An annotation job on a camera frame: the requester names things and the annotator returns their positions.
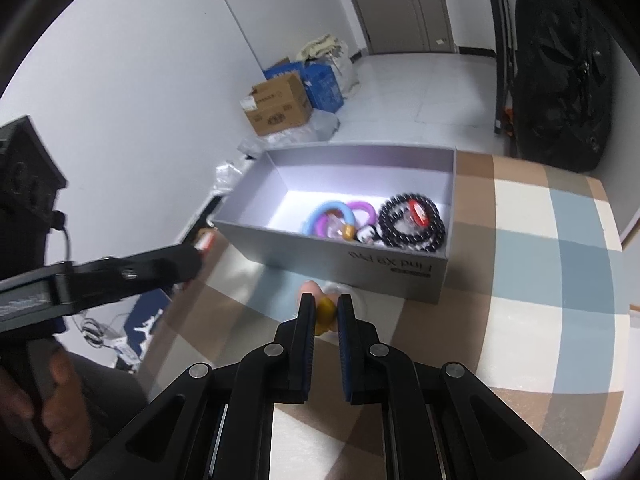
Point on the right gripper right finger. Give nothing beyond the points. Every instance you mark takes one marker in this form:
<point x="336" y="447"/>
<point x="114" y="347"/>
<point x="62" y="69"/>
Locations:
<point x="355" y="338"/>

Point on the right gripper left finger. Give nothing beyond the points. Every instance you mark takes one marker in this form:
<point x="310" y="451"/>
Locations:
<point x="294" y="364"/>

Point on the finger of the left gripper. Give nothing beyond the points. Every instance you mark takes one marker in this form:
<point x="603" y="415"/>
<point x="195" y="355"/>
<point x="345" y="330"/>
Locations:
<point x="108" y="280"/>

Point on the yellow and pink trinket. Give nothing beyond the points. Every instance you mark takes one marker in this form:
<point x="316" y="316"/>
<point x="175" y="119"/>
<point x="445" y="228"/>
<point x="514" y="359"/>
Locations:
<point x="325" y="303"/>

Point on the red and white round case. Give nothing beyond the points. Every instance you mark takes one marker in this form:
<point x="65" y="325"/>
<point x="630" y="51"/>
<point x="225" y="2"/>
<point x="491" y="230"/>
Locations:
<point x="419" y="214"/>

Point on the grey cardboard jewelry box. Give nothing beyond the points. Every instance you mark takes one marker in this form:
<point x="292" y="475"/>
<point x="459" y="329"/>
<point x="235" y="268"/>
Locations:
<point x="299" y="209"/>

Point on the person's left hand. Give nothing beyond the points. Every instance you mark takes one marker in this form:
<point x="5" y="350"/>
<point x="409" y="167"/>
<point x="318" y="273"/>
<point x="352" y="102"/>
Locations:
<point x="64" y="414"/>

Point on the small panda charm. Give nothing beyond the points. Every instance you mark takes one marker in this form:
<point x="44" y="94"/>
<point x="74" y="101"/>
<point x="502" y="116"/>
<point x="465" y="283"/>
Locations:
<point x="368" y="235"/>

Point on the white crumpled plastic bag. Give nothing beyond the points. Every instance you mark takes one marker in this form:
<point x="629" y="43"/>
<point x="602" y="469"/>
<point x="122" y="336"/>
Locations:
<point x="229" y="174"/>

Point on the grey plastic parcel bag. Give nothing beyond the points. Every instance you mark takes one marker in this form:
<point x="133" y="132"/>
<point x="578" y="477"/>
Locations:
<point x="320" y="127"/>

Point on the brown cardboard box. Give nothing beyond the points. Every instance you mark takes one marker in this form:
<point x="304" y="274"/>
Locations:
<point x="277" y="104"/>

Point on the blue cardboard box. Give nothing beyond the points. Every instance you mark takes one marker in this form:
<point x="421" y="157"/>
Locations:
<point x="319" y="81"/>

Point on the white plastic bag with cloth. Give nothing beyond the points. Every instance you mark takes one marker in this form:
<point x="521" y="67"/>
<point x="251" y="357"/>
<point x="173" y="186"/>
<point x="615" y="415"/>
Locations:
<point x="333" y="52"/>

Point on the grey door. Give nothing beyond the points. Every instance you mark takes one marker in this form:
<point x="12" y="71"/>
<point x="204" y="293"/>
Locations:
<point x="405" y="26"/>

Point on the black large bag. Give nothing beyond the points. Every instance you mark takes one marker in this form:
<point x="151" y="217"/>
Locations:
<point x="563" y="88"/>

